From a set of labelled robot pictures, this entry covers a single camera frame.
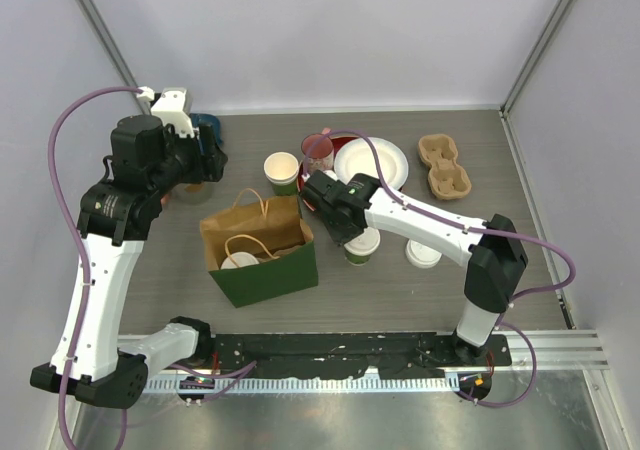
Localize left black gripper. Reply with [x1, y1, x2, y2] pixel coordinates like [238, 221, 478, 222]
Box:
[150, 122, 228, 196]

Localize white plastic cup lid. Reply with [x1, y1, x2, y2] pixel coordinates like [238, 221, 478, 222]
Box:
[344, 227, 381, 252]

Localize green paper cups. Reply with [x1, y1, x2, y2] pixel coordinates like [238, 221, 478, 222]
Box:
[263, 152, 299, 196]

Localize green brown paper bag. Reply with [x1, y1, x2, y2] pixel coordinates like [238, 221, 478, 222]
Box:
[200, 195, 319, 308]

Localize green paper cup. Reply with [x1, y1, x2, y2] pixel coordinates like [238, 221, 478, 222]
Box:
[344, 247, 375, 266]

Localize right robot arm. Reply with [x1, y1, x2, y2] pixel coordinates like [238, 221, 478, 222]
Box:
[301, 171, 528, 365]

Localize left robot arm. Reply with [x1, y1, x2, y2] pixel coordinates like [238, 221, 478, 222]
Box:
[30, 115, 228, 409]

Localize grey mug orange logo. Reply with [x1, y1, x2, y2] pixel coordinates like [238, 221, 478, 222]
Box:
[170, 182, 213, 205]

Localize blue cloth pouch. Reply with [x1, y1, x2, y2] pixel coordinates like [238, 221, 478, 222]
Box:
[190, 113, 223, 146]

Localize pink floral mug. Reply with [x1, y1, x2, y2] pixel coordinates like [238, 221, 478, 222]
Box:
[301, 128, 334, 174]

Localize white paper plate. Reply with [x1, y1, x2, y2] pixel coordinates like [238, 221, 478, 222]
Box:
[333, 137, 409, 190]

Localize red round tray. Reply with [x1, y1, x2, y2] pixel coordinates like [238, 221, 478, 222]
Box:
[297, 134, 357, 192]

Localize brown cardboard cup carrier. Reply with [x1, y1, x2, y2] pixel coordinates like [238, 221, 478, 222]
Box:
[418, 134, 472, 201]

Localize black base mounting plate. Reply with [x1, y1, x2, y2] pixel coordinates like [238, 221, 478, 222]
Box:
[155, 330, 514, 379]

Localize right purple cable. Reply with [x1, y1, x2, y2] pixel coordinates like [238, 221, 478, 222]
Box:
[299, 129, 577, 409]

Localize purple cable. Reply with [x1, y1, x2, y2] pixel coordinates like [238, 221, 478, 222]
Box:
[47, 86, 257, 450]
[299, 129, 577, 409]

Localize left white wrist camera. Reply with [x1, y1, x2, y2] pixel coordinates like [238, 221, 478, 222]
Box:
[136, 86, 196, 138]

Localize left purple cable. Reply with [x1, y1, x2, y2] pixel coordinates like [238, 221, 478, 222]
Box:
[47, 86, 257, 450]

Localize white slotted cable duct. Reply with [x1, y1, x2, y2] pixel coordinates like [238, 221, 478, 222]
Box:
[143, 372, 459, 397]

